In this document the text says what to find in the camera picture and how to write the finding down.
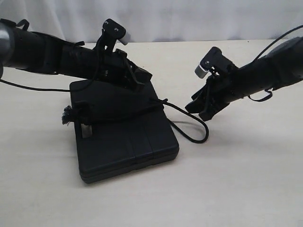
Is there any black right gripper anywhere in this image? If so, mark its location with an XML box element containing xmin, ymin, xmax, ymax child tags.
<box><xmin>185</xmin><ymin>75</ymin><xmax>236</xmax><ymax>121</ymax></box>

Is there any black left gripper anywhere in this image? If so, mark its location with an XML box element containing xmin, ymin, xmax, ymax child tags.
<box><xmin>94</xmin><ymin>49</ymin><xmax>152</xmax><ymax>92</ymax></box>

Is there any black plastic carry case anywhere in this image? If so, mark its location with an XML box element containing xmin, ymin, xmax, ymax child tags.
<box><xmin>71</xmin><ymin>82</ymin><xmax>179</xmax><ymax>183</ymax></box>

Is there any black braided rope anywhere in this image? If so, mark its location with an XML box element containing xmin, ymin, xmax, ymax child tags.
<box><xmin>61</xmin><ymin>98</ymin><xmax>209</xmax><ymax>144</ymax></box>

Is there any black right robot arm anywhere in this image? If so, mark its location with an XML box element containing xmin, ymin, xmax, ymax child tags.
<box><xmin>185</xmin><ymin>37</ymin><xmax>303</xmax><ymax>121</ymax></box>

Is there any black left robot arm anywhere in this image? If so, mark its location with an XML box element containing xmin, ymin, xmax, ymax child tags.
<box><xmin>0</xmin><ymin>18</ymin><xmax>152</xmax><ymax>91</ymax></box>

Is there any white backdrop curtain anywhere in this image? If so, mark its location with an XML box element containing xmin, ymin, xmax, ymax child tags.
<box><xmin>0</xmin><ymin>0</ymin><xmax>303</xmax><ymax>43</ymax></box>

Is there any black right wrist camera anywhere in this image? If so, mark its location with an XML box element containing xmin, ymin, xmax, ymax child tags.
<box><xmin>195</xmin><ymin>46</ymin><xmax>238</xmax><ymax>79</ymax></box>

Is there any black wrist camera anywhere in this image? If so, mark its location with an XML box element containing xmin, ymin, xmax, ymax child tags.
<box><xmin>102</xmin><ymin>18</ymin><xmax>131</xmax><ymax>45</ymax></box>
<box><xmin>195</xmin><ymin>46</ymin><xmax>238</xmax><ymax>79</ymax></box>

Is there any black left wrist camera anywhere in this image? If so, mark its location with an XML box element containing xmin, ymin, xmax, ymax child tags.
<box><xmin>102</xmin><ymin>18</ymin><xmax>131</xmax><ymax>45</ymax></box>

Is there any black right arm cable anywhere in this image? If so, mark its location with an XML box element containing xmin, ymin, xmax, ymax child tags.
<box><xmin>246</xmin><ymin>23</ymin><xmax>303</xmax><ymax>103</ymax></box>

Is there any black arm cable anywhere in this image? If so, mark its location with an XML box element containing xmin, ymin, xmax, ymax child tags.
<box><xmin>0</xmin><ymin>42</ymin><xmax>105</xmax><ymax>92</ymax></box>
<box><xmin>246</xmin><ymin>23</ymin><xmax>303</xmax><ymax>103</ymax></box>

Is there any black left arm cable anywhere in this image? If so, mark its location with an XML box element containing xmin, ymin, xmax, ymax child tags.
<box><xmin>0</xmin><ymin>42</ymin><xmax>105</xmax><ymax>92</ymax></box>

